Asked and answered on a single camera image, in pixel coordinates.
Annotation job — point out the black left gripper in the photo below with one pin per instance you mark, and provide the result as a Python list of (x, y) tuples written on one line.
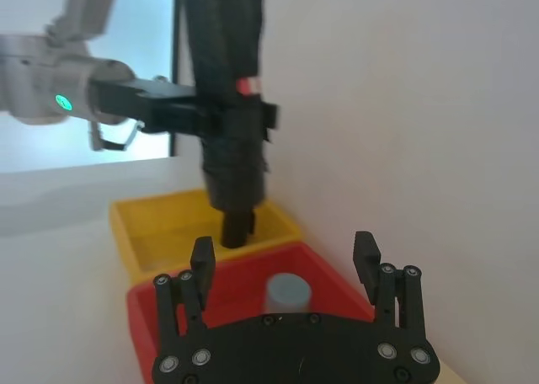
[(143, 102)]

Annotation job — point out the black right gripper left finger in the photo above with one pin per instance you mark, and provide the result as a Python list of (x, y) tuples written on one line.
[(203, 266)]

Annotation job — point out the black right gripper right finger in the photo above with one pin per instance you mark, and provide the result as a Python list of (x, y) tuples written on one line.
[(367, 262)]

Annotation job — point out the red plastic bin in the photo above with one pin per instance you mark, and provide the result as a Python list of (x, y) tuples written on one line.
[(236, 283)]

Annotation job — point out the yellow plastic bin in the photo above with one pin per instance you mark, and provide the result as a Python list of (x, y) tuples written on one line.
[(168, 228)]

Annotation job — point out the grey blue cylinder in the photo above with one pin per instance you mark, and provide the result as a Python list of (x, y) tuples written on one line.
[(288, 293)]

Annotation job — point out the bright window with dark frame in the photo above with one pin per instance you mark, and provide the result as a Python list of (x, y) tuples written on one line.
[(145, 26)]

